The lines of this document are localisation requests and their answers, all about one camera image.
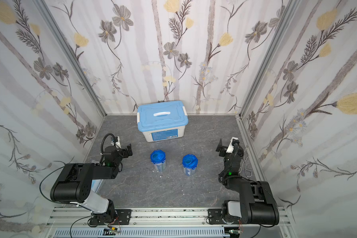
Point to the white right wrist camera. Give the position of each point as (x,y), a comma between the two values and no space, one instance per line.
(233,146)

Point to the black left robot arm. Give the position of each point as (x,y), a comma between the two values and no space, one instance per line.
(73,185)

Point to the white slotted cable duct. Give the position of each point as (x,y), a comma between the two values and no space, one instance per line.
(163,232)

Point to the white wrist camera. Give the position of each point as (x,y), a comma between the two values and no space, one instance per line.
(117,142)
(233,146)

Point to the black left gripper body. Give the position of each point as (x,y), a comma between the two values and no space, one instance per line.
(126,151)

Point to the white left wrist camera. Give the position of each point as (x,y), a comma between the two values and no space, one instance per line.
(117,142)

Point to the bagged blue face masks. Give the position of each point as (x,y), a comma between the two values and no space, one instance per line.
(95,185)

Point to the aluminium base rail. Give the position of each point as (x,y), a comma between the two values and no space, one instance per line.
(169,217)

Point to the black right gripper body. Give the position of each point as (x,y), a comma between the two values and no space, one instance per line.
(224,150)

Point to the blue lidded white storage box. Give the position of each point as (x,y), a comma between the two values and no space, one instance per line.
(162,121)

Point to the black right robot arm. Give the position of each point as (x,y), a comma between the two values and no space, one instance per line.
(256,204)

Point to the blue lidded clear jar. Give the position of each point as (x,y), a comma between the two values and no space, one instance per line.
(189,163)
(158,159)

